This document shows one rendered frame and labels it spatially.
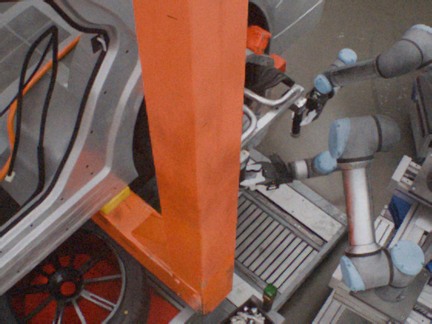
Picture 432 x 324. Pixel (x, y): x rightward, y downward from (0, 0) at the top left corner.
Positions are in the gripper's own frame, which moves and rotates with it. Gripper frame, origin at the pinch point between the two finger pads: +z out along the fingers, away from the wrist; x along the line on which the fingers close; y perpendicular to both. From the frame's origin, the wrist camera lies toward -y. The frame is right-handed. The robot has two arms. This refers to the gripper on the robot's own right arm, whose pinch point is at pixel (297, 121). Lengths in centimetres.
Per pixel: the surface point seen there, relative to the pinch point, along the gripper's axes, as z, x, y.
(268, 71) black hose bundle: 3.0, -15.9, 19.5
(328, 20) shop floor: -144, -62, -90
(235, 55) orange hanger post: 64, 10, 99
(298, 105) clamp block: 2.1, -0.9, 11.9
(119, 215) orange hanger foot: 71, -27, -18
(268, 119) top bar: 17.1, -3.6, 14.6
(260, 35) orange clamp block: -0.3, -24.6, 30.4
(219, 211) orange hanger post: 69, 16, 43
